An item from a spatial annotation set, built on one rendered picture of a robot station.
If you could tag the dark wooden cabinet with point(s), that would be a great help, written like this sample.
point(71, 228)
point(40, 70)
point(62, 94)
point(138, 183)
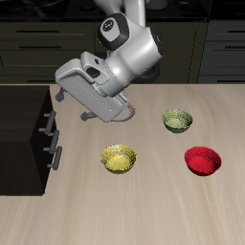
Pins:
point(19, 140)

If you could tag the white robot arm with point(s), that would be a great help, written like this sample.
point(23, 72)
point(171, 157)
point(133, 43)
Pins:
point(137, 51)

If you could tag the pale pink round plate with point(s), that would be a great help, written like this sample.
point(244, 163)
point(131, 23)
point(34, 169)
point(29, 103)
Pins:
point(129, 112)

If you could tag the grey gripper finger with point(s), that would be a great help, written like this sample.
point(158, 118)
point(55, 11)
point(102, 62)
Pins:
point(60, 95)
point(86, 116)

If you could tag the black kitchen countertop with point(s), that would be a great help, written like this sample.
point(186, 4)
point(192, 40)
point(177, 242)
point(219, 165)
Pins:
point(48, 9)

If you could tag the dark olive kitchen cupboard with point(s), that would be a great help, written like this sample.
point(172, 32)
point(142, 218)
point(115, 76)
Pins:
point(48, 51)

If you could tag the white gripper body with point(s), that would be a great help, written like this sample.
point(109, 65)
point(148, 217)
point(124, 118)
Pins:
point(84, 94)

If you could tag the green bowl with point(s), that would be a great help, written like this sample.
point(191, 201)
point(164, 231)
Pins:
point(177, 120)

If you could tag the red bowl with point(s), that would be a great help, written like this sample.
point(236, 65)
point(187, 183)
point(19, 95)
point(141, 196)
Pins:
point(203, 160)

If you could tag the dark grey kitchen cupboard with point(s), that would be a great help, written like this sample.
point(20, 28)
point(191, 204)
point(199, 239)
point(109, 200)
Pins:
point(223, 51)

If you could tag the yellow bowl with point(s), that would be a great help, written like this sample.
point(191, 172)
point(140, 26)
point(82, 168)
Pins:
point(118, 158)

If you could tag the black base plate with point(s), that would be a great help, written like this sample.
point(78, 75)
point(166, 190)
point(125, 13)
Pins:
point(152, 75)

